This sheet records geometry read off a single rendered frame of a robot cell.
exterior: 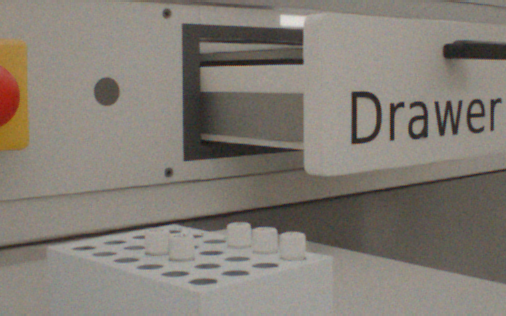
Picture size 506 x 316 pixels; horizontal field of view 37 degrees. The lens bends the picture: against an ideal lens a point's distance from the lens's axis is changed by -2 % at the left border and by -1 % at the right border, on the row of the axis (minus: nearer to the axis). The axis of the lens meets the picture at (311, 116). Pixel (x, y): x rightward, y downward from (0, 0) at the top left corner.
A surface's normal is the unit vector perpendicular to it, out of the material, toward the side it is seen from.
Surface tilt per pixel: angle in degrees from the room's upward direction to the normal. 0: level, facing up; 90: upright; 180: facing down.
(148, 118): 90
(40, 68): 90
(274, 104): 90
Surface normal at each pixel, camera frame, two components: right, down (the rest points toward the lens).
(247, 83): -0.73, 0.04
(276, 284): 0.75, 0.03
